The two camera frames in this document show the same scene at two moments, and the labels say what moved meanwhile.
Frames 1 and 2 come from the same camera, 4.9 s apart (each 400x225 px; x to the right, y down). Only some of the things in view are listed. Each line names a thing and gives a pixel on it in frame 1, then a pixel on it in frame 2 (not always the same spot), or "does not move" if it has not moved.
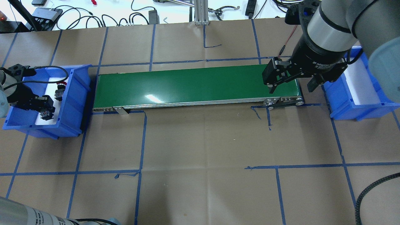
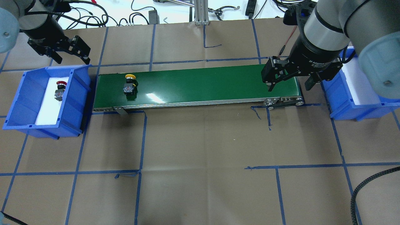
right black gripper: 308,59 does not move
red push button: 58,93 does not move
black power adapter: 153,18 does not move
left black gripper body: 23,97 → 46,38
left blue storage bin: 70,122 does not move
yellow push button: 46,115 → 130,89
